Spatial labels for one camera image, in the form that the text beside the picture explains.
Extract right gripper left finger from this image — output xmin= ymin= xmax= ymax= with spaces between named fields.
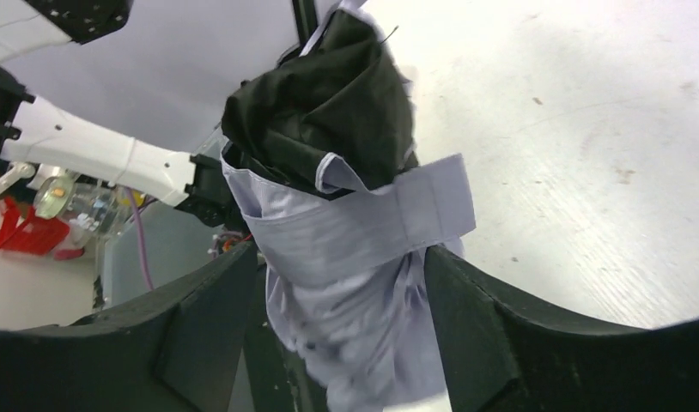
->
xmin=0 ymin=242 xmax=258 ymax=411

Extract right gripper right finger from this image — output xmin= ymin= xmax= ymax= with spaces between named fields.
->
xmin=425 ymin=246 xmax=699 ymax=412

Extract lavender folding umbrella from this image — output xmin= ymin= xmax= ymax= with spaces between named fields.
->
xmin=222 ymin=1 xmax=476 ymax=411

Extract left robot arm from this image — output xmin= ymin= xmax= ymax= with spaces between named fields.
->
xmin=0 ymin=1 xmax=245 ymax=229

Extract clear plastic container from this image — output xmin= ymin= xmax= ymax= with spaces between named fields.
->
xmin=33 ymin=175 xmax=131 ymax=237

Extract red plastic basket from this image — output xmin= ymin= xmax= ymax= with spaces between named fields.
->
xmin=0 ymin=197 xmax=70 ymax=256

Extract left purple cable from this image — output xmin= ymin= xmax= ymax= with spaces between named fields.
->
xmin=124 ymin=191 xmax=156 ymax=292

